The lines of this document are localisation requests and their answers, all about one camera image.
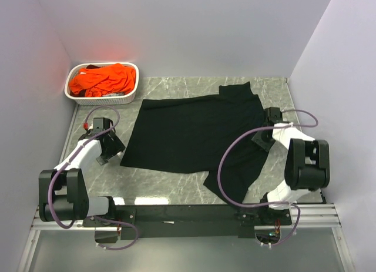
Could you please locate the white plastic laundry basket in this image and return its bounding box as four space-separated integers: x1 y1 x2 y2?
64 62 139 106

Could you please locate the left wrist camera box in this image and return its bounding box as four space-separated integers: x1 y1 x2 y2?
90 117 113 134

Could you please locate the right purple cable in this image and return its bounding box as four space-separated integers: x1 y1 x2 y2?
217 109 319 250

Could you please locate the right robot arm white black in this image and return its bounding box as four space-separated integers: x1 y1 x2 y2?
252 123 330 224

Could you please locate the black t-shirt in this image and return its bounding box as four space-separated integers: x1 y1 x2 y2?
120 83 268 203

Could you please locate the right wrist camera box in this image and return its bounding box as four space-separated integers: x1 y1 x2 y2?
264 107 283 125

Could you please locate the aluminium rail frame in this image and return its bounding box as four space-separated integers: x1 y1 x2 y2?
18 204 355 271

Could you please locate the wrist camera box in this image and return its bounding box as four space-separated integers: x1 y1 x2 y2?
90 117 113 134
264 107 283 125

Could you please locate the orange t-shirt in basket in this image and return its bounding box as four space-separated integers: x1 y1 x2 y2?
68 63 137 98

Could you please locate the black base beam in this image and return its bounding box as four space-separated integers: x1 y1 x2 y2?
82 204 293 240

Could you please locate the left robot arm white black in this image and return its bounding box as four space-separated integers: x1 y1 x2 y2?
38 130 125 226

